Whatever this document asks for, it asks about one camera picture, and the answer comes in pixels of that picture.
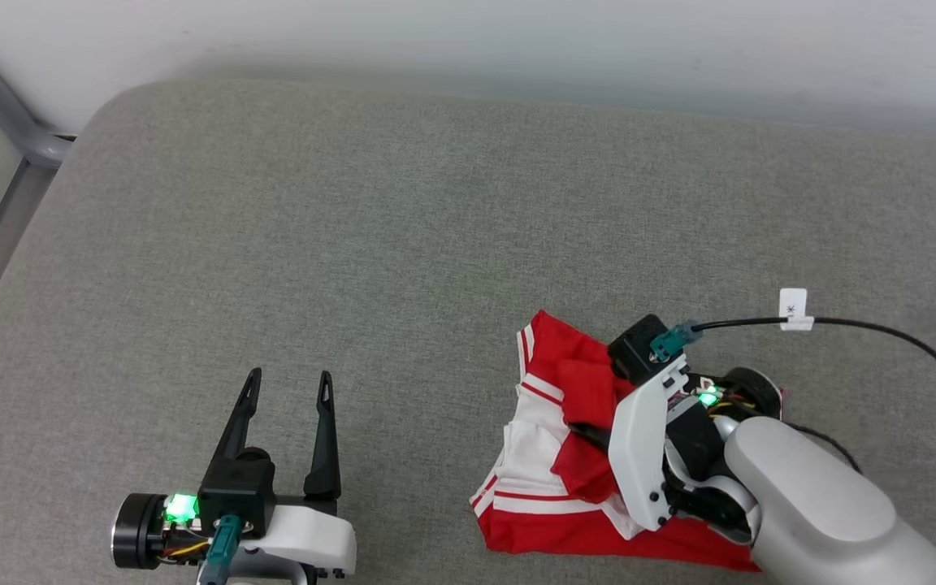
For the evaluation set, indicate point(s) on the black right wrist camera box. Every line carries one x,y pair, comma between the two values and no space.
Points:
634,349

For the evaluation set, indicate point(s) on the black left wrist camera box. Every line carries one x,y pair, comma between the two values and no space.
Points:
236,487

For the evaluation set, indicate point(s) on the teal right camera connector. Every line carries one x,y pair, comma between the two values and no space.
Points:
673,341

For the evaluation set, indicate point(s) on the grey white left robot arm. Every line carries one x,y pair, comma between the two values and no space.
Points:
257,575

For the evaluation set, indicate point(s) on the teal camera connector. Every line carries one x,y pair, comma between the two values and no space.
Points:
224,544
673,341

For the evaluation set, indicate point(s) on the grey fabric sofa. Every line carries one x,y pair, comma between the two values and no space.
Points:
395,244

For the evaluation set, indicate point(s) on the red white basketball jersey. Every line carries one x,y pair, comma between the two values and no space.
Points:
549,504

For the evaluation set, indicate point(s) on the grey metal frame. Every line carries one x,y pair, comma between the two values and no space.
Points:
5,162

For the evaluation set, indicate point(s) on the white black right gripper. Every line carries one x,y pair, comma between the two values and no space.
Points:
639,455

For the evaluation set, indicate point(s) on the teal left camera connector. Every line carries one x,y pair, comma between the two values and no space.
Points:
224,544

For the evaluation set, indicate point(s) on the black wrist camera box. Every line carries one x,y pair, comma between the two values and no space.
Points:
236,487
634,349

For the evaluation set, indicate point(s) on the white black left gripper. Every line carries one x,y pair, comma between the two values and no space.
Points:
309,540

